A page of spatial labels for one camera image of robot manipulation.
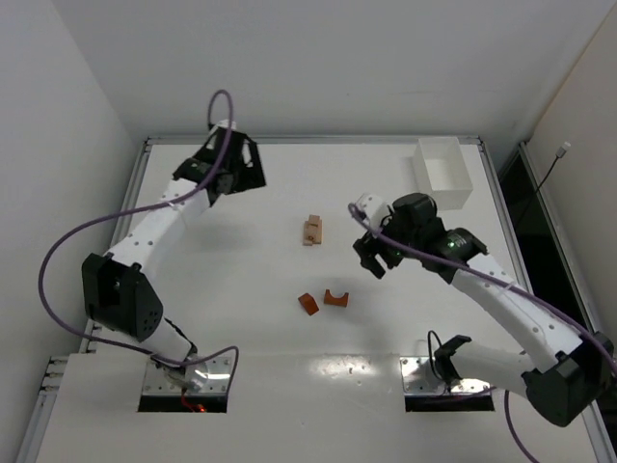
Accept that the black wall cable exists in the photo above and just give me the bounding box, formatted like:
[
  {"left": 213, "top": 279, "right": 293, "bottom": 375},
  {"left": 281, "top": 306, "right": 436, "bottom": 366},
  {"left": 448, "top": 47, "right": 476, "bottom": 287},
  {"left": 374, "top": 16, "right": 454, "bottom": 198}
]
[{"left": 534, "top": 142, "right": 572, "bottom": 192}]

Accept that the metal base plate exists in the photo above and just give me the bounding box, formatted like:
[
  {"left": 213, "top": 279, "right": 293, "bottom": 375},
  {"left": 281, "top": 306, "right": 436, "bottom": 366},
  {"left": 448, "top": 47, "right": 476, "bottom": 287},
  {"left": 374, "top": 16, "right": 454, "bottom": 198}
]
[
  {"left": 142, "top": 356, "right": 233, "bottom": 397},
  {"left": 399, "top": 356, "right": 494, "bottom": 398}
]

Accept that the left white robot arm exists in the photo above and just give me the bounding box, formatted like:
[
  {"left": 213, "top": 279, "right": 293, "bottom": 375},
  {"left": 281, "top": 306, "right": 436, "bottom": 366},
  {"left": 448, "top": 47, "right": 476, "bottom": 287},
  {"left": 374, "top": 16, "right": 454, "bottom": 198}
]
[{"left": 82, "top": 123, "right": 266, "bottom": 375}]

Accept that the light wood cube block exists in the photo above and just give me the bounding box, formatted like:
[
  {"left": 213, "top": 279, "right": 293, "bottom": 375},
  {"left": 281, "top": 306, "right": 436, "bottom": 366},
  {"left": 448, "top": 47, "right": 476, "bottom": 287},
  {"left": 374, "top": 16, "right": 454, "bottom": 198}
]
[{"left": 303, "top": 227, "right": 314, "bottom": 241}]

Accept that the purple cable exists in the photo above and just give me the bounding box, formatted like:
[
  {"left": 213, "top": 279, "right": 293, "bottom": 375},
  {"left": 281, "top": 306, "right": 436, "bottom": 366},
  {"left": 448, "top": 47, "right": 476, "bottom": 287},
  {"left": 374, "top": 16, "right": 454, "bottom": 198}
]
[
  {"left": 347, "top": 202, "right": 617, "bottom": 463},
  {"left": 37, "top": 90, "right": 240, "bottom": 377}
]

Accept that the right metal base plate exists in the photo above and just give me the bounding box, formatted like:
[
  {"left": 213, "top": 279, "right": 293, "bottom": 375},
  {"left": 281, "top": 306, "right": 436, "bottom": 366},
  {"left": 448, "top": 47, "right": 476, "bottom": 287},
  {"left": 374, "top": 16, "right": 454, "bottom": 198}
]
[{"left": 399, "top": 356, "right": 494, "bottom": 398}]

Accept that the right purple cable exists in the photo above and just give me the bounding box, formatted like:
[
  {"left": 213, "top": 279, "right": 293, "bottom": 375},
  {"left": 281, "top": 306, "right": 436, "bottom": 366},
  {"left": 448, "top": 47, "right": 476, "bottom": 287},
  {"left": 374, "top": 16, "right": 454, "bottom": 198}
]
[{"left": 347, "top": 202, "right": 617, "bottom": 463}]

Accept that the dark red wedge block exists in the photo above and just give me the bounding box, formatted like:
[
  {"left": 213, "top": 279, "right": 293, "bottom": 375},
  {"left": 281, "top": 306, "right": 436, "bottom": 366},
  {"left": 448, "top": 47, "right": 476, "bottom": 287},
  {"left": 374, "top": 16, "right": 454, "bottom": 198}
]
[{"left": 298, "top": 293, "right": 319, "bottom": 316}]

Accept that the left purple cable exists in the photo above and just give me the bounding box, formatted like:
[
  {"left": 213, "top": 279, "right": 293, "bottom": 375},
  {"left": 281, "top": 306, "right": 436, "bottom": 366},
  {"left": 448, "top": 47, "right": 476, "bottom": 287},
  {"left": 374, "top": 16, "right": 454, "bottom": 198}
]
[{"left": 37, "top": 90, "right": 240, "bottom": 377}]

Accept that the light pentagon wood block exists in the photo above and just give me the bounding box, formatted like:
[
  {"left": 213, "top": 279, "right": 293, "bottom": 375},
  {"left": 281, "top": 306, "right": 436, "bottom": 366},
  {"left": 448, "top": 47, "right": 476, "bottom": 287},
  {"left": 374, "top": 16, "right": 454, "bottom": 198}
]
[{"left": 305, "top": 214, "right": 322, "bottom": 228}]

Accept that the white perforated box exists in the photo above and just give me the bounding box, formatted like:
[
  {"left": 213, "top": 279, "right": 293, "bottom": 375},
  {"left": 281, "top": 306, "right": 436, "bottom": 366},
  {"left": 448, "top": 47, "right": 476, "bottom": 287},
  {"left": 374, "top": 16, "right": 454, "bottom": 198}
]
[{"left": 412, "top": 137, "right": 473, "bottom": 210}]

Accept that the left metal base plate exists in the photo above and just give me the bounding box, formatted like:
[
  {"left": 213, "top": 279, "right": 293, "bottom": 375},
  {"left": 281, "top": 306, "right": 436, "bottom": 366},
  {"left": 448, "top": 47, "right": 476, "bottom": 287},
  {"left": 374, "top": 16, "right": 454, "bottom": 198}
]
[{"left": 142, "top": 356, "right": 233, "bottom": 397}]

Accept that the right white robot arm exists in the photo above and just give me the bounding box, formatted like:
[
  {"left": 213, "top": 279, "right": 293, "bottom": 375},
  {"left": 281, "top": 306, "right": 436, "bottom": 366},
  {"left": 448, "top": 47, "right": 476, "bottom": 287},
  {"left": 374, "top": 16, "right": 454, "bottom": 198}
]
[{"left": 348, "top": 193, "right": 616, "bottom": 427}]

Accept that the dark red arch block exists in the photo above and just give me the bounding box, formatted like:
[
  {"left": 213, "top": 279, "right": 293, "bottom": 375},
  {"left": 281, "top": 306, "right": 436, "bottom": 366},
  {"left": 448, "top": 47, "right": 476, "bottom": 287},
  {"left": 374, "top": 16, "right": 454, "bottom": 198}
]
[{"left": 323, "top": 289, "right": 349, "bottom": 308}]

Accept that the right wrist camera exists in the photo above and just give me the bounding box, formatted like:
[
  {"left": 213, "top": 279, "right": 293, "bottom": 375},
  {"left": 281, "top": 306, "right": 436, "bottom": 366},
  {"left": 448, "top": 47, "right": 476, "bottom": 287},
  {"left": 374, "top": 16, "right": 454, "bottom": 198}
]
[{"left": 354, "top": 193, "right": 390, "bottom": 230}]

